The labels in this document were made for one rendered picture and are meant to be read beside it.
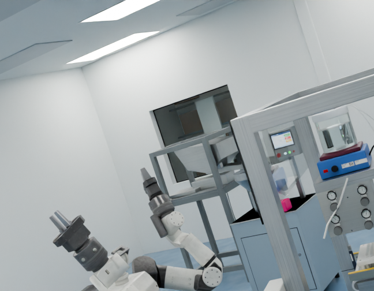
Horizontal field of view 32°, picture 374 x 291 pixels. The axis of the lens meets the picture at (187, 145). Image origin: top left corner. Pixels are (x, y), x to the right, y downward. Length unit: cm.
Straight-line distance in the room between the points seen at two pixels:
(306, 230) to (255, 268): 57
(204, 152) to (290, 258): 437
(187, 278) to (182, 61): 620
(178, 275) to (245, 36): 581
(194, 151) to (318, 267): 182
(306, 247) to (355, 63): 300
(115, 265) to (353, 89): 90
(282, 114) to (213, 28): 639
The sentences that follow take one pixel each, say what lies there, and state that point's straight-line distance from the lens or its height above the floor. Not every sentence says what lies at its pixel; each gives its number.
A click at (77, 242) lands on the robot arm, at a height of 149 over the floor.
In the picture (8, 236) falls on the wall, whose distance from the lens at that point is 787.
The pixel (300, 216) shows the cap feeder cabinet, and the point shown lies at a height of 69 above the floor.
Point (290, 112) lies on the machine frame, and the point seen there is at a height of 166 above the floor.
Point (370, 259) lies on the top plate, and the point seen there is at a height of 96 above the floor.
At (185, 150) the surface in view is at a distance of 647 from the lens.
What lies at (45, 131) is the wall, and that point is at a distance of 863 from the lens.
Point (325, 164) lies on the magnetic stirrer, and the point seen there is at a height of 138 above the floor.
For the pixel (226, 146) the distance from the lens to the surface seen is 645.
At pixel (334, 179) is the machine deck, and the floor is 132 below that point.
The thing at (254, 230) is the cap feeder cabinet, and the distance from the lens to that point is 543.
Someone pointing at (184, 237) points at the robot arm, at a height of 129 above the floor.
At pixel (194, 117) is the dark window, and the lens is 871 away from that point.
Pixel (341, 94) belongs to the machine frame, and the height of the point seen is 167.
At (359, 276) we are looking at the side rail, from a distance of 278.
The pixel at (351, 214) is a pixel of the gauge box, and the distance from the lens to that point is 267.
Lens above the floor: 176
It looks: 3 degrees down
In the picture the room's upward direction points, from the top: 18 degrees counter-clockwise
